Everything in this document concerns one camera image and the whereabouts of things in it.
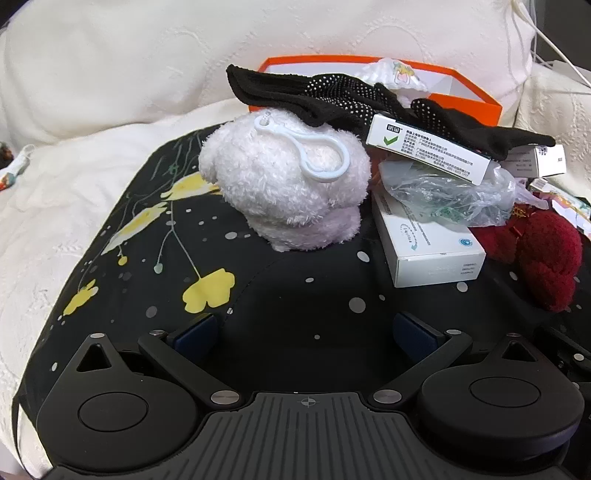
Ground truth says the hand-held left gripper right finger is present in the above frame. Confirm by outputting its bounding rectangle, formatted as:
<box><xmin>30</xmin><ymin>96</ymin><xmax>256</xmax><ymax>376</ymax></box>
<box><xmin>372</xmin><ymin>311</ymin><xmax>539</xmax><ymax>410</ymax></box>

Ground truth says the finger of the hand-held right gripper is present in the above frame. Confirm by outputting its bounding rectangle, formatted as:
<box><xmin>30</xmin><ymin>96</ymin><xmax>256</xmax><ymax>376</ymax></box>
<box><xmin>533</xmin><ymin>323</ymin><xmax>591</xmax><ymax>388</ymax></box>

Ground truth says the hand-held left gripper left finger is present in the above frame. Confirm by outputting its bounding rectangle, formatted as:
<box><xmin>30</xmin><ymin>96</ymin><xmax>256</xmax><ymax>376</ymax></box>
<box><xmin>76</xmin><ymin>312</ymin><xmax>241</xmax><ymax>410</ymax></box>

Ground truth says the white box with blue print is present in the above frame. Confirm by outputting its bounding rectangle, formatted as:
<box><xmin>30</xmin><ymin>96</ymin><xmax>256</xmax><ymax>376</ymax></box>
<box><xmin>372</xmin><ymin>187</ymin><xmax>486</xmax><ymax>289</ymax></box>

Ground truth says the green and white medicine box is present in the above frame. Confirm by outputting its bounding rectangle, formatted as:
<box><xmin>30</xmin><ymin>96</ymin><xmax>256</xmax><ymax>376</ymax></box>
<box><xmin>366</xmin><ymin>111</ymin><xmax>502</xmax><ymax>186</ymax></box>

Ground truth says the orange storage box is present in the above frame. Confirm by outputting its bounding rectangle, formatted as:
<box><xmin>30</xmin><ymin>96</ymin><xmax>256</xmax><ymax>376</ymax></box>
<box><xmin>248</xmin><ymin>55</ymin><xmax>502</xmax><ymax>127</ymax></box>

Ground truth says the dark red plush toy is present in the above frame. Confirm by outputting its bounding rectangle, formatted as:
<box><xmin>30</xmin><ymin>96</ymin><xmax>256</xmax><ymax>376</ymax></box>
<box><xmin>471</xmin><ymin>203</ymin><xmax>583</xmax><ymax>313</ymax></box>

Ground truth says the black floral cloth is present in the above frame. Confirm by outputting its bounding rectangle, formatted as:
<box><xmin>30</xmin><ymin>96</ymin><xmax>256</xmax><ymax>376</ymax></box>
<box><xmin>14</xmin><ymin>121</ymin><xmax>591</xmax><ymax>480</ymax></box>

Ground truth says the clear plastic bag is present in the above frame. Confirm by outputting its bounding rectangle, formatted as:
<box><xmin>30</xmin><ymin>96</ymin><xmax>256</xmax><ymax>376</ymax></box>
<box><xmin>376</xmin><ymin>154</ymin><xmax>550</xmax><ymax>229</ymax></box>

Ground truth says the colourful printed packet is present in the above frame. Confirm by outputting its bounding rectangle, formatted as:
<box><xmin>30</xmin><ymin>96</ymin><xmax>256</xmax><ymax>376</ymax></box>
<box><xmin>529</xmin><ymin>178</ymin><xmax>591</xmax><ymax>234</ymax></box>

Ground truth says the white plush toy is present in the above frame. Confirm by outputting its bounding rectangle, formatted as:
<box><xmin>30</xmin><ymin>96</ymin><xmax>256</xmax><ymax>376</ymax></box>
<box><xmin>198</xmin><ymin>110</ymin><xmax>370</xmax><ymax>252</ymax></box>

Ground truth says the white textured bedsheet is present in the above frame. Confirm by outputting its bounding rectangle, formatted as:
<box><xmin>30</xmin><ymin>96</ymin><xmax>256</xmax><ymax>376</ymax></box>
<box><xmin>0</xmin><ymin>99</ymin><xmax>241</xmax><ymax>467</ymax></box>

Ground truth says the small white box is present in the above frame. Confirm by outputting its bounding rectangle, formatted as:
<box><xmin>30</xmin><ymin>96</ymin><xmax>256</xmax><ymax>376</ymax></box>
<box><xmin>501</xmin><ymin>144</ymin><xmax>567</xmax><ymax>178</ymax></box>

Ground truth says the black dotted glove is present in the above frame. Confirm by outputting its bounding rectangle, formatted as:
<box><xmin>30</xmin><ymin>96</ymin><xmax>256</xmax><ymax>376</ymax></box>
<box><xmin>226</xmin><ymin>65</ymin><xmax>409</xmax><ymax>130</ymax></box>
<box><xmin>406</xmin><ymin>96</ymin><xmax>557</xmax><ymax>162</ymax></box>

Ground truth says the small colourful wrapper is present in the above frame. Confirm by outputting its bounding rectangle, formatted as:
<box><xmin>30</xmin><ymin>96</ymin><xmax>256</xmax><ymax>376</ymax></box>
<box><xmin>0</xmin><ymin>142</ymin><xmax>37</xmax><ymax>191</ymax></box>

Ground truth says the white textured cushion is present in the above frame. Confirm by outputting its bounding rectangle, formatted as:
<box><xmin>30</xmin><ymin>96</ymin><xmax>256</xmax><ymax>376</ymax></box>
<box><xmin>512</xmin><ymin>62</ymin><xmax>591</xmax><ymax>148</ymax></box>

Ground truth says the cartoon print white pouch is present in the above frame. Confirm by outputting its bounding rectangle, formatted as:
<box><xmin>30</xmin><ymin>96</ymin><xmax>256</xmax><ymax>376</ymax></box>
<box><xmin>365</xmin><ymin>58</ymin><xmax>430</xmax><ymax>90</ymax></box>

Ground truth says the white pillow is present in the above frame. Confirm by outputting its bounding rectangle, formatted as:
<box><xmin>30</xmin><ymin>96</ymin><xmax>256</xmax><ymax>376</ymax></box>
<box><xmin>0</xmin><ymin>0</ymin><xmax>534</xmax><ymax>144</ymax></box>

